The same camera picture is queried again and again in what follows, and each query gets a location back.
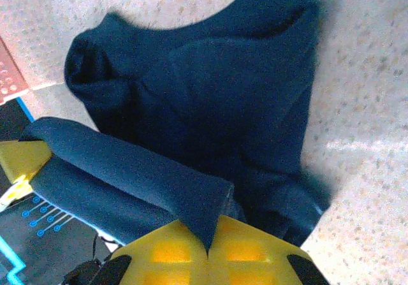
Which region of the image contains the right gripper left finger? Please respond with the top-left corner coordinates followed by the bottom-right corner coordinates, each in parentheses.
top-left (95, 220), bottom-right (208, 285)

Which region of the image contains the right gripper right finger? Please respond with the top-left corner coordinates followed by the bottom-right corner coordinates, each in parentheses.
top-left (207, 215), bottom-right (331, 285)

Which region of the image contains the pink perforated plastic basket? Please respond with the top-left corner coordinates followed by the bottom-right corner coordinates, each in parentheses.
top-left (0, 36), bottom-right (33, 106)

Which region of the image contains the navy blue t-shirt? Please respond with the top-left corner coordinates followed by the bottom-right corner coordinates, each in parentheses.
top-left (22, 0), bottom-right (334, 254)

